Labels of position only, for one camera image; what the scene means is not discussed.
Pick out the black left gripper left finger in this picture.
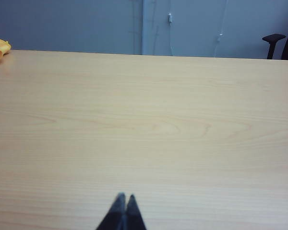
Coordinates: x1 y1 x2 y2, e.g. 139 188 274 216
96 192 127 230

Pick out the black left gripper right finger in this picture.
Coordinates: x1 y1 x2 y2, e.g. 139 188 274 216
126 194 147 230

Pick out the black office chair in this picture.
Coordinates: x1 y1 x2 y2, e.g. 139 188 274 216
262 20 288 60

